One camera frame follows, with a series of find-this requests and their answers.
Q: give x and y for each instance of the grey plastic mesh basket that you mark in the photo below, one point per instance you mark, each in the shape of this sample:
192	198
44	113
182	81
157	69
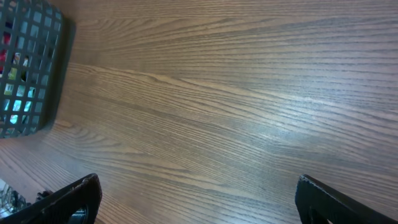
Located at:
31	33

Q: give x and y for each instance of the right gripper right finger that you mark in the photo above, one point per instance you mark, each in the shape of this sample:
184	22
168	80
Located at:
317	202

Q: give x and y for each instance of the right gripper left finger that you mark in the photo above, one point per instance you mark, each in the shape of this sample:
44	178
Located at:
78	202

